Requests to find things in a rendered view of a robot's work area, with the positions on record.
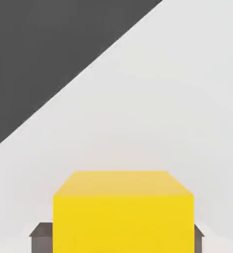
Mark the small yellow cube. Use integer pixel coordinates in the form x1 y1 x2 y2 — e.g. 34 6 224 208
52 170 195 253

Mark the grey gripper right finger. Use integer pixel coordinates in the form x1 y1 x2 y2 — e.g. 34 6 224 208
194 223 216 253

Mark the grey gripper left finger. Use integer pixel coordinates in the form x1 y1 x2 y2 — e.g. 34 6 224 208
19 222 54 253

